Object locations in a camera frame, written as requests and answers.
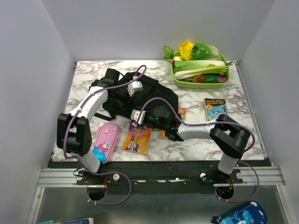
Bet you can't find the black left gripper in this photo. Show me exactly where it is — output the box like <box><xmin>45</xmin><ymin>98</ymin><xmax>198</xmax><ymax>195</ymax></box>
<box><xmin>110</xmin><ymin>85</ymin><xmax>136</xmax><ymax>110</ymax></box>

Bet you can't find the orange treehouse book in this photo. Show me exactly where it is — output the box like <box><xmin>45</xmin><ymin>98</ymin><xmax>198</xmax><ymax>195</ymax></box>
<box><xmin>159</xmin><ymin>107</ymin><xmax>186</xmax><ymax>137</ymax></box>

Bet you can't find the black student backpack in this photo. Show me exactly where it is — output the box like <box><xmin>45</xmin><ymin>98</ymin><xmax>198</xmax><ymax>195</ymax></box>
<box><xmin>89</xmin><ymin>69</ymin><xmax>178</xmax><ymax>119</ymax></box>

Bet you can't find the dark blue treehouse book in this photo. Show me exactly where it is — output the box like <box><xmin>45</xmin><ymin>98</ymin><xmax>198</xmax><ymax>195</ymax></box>
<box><xmin>204</xmin><ymin>98</ymin><xmax>229</xmax><ymax>121</ymax></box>

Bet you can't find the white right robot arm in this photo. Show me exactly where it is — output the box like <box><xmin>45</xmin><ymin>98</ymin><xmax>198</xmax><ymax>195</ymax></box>
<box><xmin>141</xmin><ymin>106</ymin><xmax>250</xmax><ymax>183</ymax></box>

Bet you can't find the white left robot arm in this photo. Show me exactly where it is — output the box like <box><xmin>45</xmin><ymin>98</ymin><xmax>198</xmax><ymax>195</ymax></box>
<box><xmin>57</xmin><ymin>69</ymin><xmax>121</xmax><ymax>184</ymax></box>

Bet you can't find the Roald Dahl Charlie book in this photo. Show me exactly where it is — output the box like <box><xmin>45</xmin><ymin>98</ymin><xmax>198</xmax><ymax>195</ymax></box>
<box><xmin>122</xmin><ymin>121</ymin><xmax>152</xmax><ymax>154</ymax></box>

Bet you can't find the pink cartoon pencil case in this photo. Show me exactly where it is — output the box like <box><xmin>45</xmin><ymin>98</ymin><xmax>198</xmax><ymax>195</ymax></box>
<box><xmin>93</xmin><ymin>122</ymin><xmax>120</xmax><ymax>164</ymax></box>

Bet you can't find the green plastic vegetable tray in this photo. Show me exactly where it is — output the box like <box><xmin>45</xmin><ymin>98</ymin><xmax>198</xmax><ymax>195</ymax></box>
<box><xmin>171</xmin><ymin>51</ymin><xmax>232</xmax><ymax>89</ymax></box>

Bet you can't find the white-stemmed cabbage stalk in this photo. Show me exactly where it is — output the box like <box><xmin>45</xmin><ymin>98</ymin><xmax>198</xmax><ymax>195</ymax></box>
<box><xmin>174</xmin><ymin>66</ymin><xmax>228</xmax><ymax>80</ymax></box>

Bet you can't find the green leafy sprig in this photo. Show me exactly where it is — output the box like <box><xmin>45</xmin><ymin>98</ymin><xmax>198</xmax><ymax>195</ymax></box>
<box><xmin>163</xmin><ymin>45</ymin><xmax>174</xmax><ymax>63</ymax></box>

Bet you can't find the purple vegetable toy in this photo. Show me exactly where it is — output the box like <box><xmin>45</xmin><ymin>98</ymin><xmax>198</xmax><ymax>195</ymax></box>
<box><xmin>217</xmin><ymin>75</ymin><xmax>228</xmax><ymax>83</ymax></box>

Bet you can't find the yellow fabric flower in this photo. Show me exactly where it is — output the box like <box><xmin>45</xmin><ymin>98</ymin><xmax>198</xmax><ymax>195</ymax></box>
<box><xmin>178</xmin><ymin>41</ymin><xmax>194</xmax><ymax>61</ymax></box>

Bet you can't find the green lettuce leaf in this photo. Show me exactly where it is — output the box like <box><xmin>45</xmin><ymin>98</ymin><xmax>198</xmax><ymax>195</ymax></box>
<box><xmin>192</xmin><ymin>42</ymin><xmax>219</xmax><ymax>61</ymax></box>

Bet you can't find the blue shark pencil case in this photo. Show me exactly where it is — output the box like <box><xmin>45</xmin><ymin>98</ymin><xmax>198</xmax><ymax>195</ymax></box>
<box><xmin>211</xmin><ymin>201</ymin><xmax>268</xmax><ymax>224</ymax></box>

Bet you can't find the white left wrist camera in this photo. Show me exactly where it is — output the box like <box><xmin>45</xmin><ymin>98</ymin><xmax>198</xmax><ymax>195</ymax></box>
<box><xmin>127</xmin><ymin>81</ymin><xmax>143</xmax><ymax>97</ymax></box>

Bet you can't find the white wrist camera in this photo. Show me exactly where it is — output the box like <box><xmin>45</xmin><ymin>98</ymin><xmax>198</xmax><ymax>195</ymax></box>
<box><xmin>130</xmin><ymin>110</ymin><xmax>146</xmax><ymax>125</ymax></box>
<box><xmin>127</xmin><ymin>81</ymin><xmax>143</xmax><ymax>97</ymax></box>

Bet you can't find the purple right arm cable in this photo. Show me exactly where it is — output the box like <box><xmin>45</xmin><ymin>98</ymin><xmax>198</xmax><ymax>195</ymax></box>
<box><xmin>136</xmin><ymin>97</ymin><xmax>260</xmax><ymax>203</ymax></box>

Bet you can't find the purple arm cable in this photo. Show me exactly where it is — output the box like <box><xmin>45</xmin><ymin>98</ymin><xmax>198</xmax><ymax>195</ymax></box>
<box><xmin>136</xmin><ymin>97</ymin><xmax>260</xmax><ymax>203</ymax></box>
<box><xmin>63</xmin><ymin>64</ymin><xmax>147</xmax><ymax>205</ymax></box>

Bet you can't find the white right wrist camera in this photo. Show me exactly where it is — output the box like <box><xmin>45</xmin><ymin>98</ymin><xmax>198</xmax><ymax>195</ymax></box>
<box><xmin>130</xmin><ymin>110</ymin><xmax>146</xmax><ymax>125</ymax></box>

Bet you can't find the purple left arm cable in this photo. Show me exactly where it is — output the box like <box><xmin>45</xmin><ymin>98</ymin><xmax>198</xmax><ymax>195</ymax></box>
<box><xmin>63</xmin><ymin>64</ymin><xmax>147</xmax><ymax>205</ymax></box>

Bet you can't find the aluminium mounting rail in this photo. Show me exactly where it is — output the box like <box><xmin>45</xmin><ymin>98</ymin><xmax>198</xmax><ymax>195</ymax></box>
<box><xmin>37</xmin><ymin>167</ymin><xmax>285</xmax><ymax>188</ymax></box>

